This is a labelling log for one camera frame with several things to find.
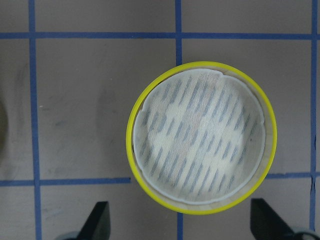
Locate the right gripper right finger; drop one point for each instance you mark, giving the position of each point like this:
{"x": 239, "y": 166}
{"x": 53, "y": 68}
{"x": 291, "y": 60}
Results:
{"x": 266, "y": 224}

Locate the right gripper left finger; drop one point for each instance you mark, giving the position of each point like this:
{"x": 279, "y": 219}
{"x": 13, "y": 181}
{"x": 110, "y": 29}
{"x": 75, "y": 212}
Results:
{"x": 96, "y": 227}

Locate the far yellow bamboo steamer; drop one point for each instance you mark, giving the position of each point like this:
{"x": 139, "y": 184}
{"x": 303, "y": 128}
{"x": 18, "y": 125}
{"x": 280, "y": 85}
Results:
{"x": 201, "y": 138}

